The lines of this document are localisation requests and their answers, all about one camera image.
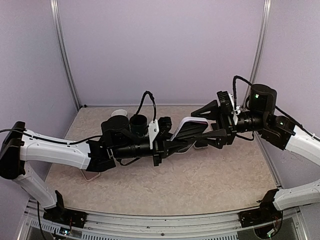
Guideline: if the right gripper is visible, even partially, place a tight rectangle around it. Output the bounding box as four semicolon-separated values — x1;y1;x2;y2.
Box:
191;99;268;149

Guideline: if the aluminium frame post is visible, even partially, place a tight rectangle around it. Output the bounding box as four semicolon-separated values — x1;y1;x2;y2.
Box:
241;0;272;111
50;0;82;111

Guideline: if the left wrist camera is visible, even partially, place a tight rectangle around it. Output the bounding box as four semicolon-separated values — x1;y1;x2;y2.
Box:
148;116;173;150

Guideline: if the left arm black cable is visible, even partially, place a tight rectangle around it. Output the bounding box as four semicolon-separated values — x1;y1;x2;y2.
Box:
0;90;158;148

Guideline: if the purple-edged black smartphone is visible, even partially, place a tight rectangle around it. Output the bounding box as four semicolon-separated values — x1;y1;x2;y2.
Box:
173;121;209;141

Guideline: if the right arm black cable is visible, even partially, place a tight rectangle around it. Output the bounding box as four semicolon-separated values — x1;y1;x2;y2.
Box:
232;75;316;141

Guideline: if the aluminium front rail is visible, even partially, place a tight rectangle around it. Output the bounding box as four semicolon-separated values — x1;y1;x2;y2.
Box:
18;197;308;240

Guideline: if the light blue mug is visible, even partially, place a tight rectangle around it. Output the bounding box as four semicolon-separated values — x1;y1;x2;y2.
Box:
110;109;128;118

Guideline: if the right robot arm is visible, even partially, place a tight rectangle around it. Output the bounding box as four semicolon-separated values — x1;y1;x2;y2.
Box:
191;84;320;222

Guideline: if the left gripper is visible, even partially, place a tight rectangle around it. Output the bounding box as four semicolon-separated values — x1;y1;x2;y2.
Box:
113;133;188;166

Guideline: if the dark green mug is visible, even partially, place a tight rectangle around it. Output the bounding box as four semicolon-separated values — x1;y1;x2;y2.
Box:
129;114;148;138

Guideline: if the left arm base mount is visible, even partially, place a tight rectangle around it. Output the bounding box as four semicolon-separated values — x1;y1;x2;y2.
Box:
43;206;87;229

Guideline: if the pink phone case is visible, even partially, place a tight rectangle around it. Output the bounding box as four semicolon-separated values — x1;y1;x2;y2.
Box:
80;169;101;182

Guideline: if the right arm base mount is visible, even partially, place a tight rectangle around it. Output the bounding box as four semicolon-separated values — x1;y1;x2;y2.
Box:
238;207;283;228

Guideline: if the right aluminium frame post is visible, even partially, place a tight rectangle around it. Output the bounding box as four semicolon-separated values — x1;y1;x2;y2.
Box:
241;0;272;111

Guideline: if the lavender phone case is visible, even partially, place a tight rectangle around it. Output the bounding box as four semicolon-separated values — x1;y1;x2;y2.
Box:
170;116;209;154

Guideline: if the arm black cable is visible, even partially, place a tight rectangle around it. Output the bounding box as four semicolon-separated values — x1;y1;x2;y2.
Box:
232;75;316;141
0;90;158;148

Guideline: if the white phone case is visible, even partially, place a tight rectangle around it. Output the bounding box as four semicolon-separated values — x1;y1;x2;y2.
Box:
193;140;209;150

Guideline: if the left aluminium frame post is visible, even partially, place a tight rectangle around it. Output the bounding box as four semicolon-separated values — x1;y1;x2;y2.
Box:
50;0;82;111

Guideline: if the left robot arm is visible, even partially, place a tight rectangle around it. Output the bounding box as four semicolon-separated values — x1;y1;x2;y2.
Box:
0;115;208;223

